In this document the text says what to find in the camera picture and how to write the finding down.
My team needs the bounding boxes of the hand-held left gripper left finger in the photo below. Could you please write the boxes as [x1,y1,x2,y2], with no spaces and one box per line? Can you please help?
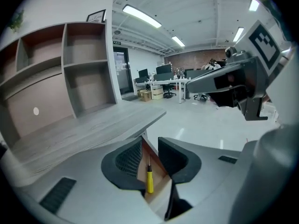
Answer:
[101,136,147,199]

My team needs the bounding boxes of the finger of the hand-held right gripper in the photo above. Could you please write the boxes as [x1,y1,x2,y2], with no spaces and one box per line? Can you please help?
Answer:
[207,86,246,109]

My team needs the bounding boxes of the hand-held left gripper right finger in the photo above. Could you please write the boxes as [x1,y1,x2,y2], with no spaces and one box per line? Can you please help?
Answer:
[158,136,202,222]

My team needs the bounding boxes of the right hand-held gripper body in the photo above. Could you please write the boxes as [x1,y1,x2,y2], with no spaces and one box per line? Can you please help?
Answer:
[186,20,281,122]

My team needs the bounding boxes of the wooden box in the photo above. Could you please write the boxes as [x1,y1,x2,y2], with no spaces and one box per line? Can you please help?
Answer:
[136,136,174,211]

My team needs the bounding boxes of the yellow screwdriver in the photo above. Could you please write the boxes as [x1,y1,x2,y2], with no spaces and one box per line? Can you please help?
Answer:
[145,156,155,194]

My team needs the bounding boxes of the short ceiling light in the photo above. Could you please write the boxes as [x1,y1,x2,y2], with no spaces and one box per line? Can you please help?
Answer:
[233,27,245,42]
[171,35,186,47]

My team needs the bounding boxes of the white office desk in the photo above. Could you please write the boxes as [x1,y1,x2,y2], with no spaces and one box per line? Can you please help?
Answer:
[135,77,195,104]

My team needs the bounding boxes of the black office chair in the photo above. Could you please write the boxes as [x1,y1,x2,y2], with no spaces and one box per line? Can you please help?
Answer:
[162,84,177,99]

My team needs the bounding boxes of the long ceiling light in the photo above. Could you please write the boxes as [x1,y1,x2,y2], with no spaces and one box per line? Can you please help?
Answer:
[122,4,163,28]
[248,0,260,12]

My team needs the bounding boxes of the dark desk divider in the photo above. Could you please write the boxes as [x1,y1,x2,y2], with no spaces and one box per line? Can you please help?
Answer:
[153,73,174,82]

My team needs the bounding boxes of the pale cardboard box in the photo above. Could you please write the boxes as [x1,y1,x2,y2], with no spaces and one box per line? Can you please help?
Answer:
[151,86,164,100]

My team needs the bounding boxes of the large black monitor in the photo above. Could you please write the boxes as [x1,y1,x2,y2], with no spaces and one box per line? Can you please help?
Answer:
[156,64,172,76]

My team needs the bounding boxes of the brown cardboard box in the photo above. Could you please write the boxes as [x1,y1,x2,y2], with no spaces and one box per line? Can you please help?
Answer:
[140,90,153,102]

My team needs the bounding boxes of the black framed glass door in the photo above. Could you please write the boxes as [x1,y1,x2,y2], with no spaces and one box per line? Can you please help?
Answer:
[112,46,130,96]

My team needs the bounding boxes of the grey wooden shelf unit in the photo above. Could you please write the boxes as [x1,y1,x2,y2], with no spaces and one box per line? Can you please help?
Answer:
[0,20,118,149]

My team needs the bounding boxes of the plant in white vase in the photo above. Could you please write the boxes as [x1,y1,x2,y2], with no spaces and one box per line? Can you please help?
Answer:
[7,9,26,33]

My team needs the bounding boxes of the black picture frame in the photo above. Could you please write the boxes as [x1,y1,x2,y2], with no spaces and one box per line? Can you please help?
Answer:
[86,8,107,23]

